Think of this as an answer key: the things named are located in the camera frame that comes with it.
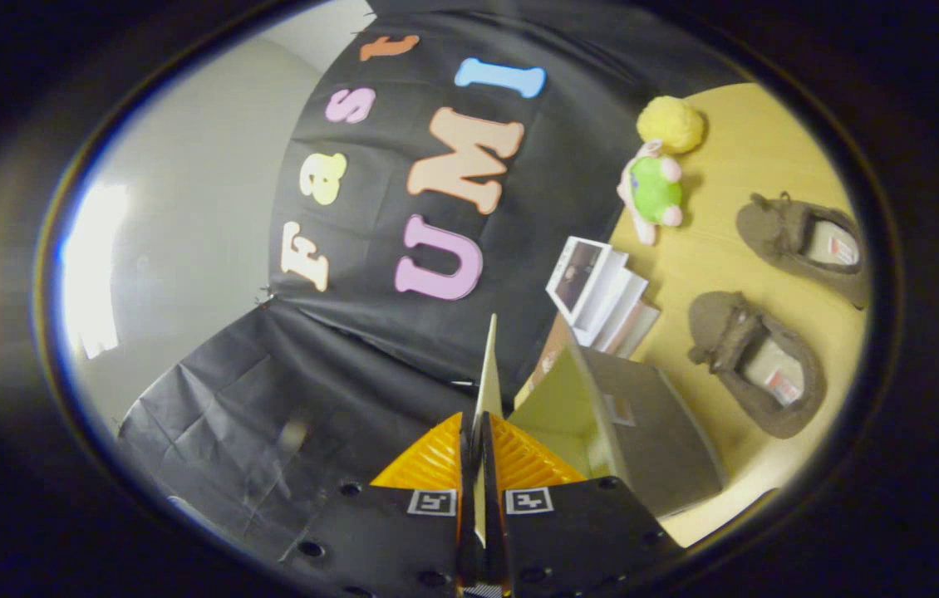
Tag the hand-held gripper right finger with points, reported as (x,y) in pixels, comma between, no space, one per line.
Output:
(493,531)

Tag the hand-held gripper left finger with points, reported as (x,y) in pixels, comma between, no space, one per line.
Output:
(466,531)

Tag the grey fabric storage box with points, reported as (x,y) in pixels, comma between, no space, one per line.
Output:
(652,432)

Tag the brown fuzzy slipper shoe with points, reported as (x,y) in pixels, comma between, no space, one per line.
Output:
(719,324)
(769,237)

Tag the brown printed board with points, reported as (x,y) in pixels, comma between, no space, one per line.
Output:
(554,345)

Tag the black backdrop cloth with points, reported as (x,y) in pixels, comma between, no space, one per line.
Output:
(370,349)

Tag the plain white book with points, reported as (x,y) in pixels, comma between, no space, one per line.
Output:
(642,328)
(623,303)

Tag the white book with dark photo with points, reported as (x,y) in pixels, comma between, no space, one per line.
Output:
(577,278)

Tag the pink and green plush toy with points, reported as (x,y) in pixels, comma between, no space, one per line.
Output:
(654,189)

